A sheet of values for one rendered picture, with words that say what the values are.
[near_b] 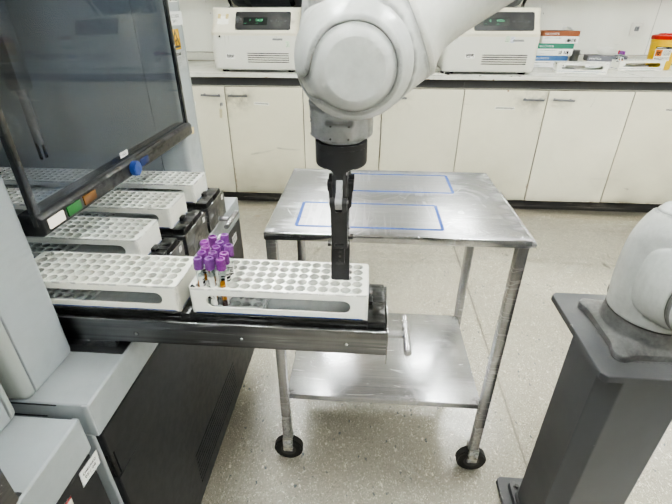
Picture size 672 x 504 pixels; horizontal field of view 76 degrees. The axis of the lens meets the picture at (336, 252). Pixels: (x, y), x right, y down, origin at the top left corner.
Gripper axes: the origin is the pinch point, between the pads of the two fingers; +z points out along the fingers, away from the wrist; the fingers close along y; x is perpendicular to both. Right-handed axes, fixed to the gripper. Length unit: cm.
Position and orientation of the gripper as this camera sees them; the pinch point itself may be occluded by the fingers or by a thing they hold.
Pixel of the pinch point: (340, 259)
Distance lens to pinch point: 71.9
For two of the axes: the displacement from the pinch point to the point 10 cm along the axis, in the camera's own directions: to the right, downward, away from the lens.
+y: -0.8, 4.9, -8.7
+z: 0.0, 8.7, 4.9
